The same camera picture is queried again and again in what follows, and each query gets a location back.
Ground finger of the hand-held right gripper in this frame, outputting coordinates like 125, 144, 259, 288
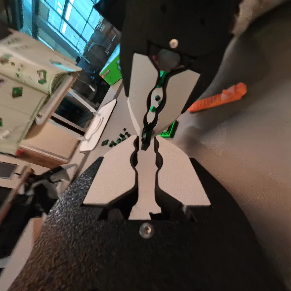
126, 53, 160, 133
150, 69, 201, 135

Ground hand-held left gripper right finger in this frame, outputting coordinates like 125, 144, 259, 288
153, 135, 211, 210

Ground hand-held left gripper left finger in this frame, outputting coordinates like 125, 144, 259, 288
83, 135, 139, 209

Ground dark green lego brick stack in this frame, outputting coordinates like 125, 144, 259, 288
141, 125, 154, 151

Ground person's right forearm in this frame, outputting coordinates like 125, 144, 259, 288
232, 0, 291, 37

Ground pile of bright green lego pieces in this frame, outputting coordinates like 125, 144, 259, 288
149, 68, 165, 114

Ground green lego box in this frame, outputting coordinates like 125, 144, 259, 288
99, 55, 123, 87

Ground scattered dark green lego pieces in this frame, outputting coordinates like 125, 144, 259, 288
101, 128, 132, 147

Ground green lego base, tan brick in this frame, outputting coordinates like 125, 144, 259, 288
158, 120, 179, 139

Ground lego instruction booklet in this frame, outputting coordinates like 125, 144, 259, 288
0, 31, 82, 156

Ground orange brick separator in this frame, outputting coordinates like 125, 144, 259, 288
187, 82, 248, 113

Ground white round-cornered base plate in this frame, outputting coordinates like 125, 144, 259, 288
50, 87, 118, 152

